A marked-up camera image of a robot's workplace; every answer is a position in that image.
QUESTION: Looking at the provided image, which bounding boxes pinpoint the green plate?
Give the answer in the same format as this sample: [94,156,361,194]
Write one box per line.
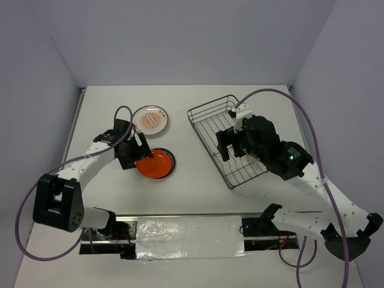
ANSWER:
[156,148,176,179]

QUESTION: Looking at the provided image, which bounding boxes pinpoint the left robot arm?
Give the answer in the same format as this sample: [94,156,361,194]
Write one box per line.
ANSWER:
[32,119,153,239]

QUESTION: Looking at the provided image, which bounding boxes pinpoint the silver tape patch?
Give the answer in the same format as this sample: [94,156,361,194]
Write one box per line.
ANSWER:
[136,215,245,260]

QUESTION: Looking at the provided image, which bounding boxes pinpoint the purple cable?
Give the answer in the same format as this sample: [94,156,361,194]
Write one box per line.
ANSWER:
[14,105,134,259]
[233,88,350,288]

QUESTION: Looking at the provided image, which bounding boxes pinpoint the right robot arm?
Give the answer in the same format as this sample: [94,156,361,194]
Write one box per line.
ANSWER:
[216,116,383,261]

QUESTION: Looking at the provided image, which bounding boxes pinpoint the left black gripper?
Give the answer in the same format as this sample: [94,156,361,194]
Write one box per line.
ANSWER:
[117,132,154,170]

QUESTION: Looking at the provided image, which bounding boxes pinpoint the orange plate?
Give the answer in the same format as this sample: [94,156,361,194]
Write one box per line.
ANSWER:
[136,149,171,179]

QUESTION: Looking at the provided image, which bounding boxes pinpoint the white plate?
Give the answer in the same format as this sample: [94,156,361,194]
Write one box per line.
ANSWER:
[133,105,169,136]

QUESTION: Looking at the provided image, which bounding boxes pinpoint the metal wire dish rack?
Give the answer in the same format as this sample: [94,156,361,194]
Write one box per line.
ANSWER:
[186,95,271,190]

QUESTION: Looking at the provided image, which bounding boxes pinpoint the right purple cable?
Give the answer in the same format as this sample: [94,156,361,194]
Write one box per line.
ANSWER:
[233,88,350,288]

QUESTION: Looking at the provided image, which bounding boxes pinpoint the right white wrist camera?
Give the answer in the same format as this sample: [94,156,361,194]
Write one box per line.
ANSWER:
[228,104,253,133]

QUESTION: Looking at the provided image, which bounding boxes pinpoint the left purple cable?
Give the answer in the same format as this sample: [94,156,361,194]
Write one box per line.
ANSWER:
[14,105,134,259]

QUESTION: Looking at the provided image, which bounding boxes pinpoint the metal mounting rail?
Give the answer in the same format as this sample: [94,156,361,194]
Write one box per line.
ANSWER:
[79,217,299,260]

